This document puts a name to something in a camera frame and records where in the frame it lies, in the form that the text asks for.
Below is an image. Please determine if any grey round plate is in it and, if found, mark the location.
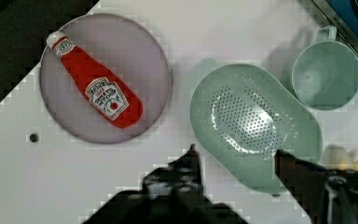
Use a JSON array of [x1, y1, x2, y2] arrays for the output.
[[39, 13, 171, 144]]

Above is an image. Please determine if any red ketchup bottle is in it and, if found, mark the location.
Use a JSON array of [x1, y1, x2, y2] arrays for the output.
[[47, 31, 144, 129]]

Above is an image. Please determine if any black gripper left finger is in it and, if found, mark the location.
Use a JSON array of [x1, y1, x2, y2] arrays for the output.
[[83, 145, 249, 224]]

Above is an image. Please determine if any green plastic strainer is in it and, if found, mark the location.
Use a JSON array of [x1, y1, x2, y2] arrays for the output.
[[190, 63, 323, 194]]

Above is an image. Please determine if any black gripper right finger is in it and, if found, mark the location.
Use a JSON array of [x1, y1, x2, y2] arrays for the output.
[[274, 149, 358, 224]]

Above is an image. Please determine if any peeled toy banana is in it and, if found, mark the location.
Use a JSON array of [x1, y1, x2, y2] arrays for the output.
[[320, 146, 358, 171]]

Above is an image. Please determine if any green plastic cup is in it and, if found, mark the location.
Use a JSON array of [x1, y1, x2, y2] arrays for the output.
[[288, 25, 358, 110]]

